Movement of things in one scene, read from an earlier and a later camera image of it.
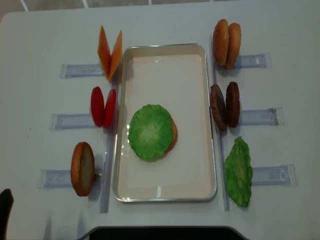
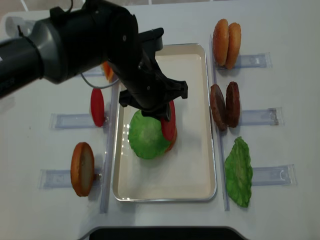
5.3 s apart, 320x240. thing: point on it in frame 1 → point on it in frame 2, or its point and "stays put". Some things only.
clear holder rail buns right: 261,60 stays put
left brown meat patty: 218,107 stays put
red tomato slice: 110,110 → 168,126
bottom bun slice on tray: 174,134 stays put
